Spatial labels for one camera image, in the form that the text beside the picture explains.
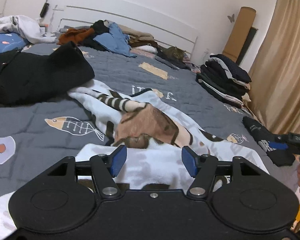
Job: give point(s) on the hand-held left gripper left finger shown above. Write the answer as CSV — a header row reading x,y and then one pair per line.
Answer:
x,y
118,161

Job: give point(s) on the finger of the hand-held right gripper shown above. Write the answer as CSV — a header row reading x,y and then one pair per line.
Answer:
x,y
277,145

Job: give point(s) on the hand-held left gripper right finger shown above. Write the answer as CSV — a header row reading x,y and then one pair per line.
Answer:
x,y
189,161

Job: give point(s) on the white printed fleece blanket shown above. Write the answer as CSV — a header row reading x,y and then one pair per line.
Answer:
x,y
150,160

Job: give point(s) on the stack of folded clothes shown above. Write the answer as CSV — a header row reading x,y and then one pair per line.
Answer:
x,y
222,80

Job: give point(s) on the beige folded clothes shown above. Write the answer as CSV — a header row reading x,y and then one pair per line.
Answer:
x,y
140,36

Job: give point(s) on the black printed t-shirt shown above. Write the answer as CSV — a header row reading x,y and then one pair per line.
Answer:
x,y
255,130

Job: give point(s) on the beige curtain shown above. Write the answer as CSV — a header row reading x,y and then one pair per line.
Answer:
x,y
285,55

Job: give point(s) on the grey printed bed quilt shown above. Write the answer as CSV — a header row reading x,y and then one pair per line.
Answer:
x,y
27,115

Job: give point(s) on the black board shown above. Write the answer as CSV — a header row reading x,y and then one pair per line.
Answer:
x,y
250,40

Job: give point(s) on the tabby cat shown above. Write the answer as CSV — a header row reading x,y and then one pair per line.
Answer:
x,y
173,53

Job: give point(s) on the white folded cloth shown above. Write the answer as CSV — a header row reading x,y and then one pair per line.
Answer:
x,y
146,49

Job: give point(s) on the black coat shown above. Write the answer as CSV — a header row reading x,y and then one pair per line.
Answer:
x,y
35,80

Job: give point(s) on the blue denim shirt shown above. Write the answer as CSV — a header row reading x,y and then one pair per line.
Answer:
x,y
115,42

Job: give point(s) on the rust brown sweater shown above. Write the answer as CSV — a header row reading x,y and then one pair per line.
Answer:
x,y
72,36

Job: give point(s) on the black garment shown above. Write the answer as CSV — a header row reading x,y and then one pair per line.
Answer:
x,y
100,26

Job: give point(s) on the white headboard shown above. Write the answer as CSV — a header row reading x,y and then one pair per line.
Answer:
x,y
140,17

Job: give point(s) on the light grey hoodie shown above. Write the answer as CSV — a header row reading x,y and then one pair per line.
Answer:
x,y
27,27

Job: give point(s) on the blue printed pillow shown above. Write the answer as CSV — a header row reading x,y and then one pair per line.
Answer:
x,y
5,42

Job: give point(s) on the butterfly wall sticker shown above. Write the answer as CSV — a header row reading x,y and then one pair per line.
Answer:
x,y
231,18

